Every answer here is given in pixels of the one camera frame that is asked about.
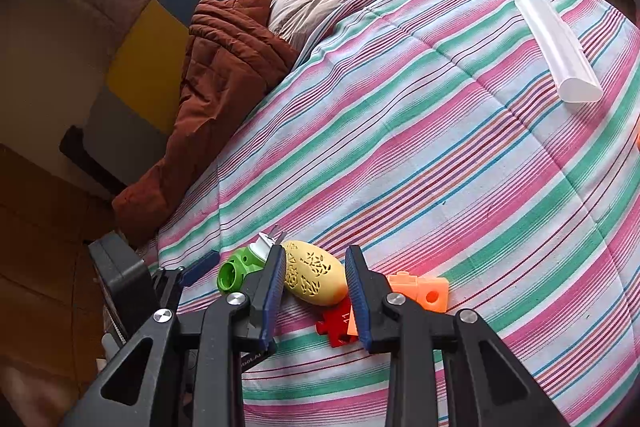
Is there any pale pillow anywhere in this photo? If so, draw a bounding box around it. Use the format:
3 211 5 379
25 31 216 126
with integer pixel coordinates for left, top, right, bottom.
267 0 362 54

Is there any translucent white tube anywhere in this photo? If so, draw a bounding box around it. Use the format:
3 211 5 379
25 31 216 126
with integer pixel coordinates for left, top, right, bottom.
515 0 604 104

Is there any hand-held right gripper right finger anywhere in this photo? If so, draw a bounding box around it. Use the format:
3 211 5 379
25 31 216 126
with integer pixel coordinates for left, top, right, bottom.
345 245 571 427

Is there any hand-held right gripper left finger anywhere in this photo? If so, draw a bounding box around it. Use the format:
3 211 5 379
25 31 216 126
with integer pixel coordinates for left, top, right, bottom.
60 244 288 427

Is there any grey yellow blue headboard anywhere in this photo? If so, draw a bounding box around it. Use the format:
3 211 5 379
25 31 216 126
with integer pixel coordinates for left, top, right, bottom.
82 0 297 188

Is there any red puzzle piece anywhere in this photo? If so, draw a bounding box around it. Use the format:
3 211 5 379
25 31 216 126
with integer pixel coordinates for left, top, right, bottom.
315 297 357 348

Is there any wooden wardrobe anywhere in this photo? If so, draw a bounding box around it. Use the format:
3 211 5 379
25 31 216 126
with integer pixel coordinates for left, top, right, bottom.
0 142 122 380

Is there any brown quilt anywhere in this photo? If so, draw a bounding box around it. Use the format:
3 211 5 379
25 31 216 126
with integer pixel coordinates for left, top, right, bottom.
112 0 301 249

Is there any yellow perforated oval case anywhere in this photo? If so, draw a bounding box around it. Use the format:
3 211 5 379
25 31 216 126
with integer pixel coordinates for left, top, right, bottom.
282 239 349 307

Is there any orange plastic block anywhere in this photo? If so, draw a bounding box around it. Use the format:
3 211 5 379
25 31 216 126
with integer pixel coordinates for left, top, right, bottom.
347 272 450 339

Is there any green and white toy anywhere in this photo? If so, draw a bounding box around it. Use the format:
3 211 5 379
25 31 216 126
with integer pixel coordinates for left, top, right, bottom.
216 231 287 296

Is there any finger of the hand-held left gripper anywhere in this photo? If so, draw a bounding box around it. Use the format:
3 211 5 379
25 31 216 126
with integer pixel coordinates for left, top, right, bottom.
180 249 221 288

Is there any striped bed sheet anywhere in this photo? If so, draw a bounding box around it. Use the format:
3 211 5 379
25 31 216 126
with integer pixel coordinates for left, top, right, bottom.
137 0 640 427

